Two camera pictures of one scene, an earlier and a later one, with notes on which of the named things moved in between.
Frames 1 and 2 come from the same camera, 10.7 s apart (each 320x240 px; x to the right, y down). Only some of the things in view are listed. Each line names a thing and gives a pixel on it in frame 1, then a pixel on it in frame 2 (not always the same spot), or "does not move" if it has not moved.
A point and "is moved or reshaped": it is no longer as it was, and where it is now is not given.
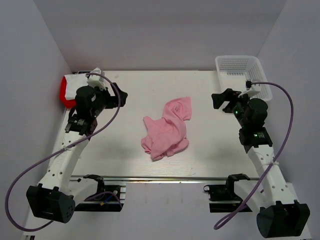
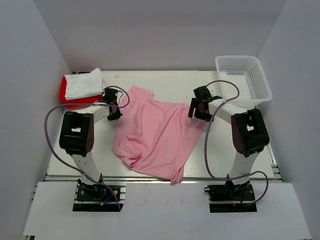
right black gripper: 219,98 -> 206,117
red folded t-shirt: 70,103 does not move
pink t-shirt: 167,136 is moved or reshaped
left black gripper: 113,100 -> 115,116
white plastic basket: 234,70 does not move
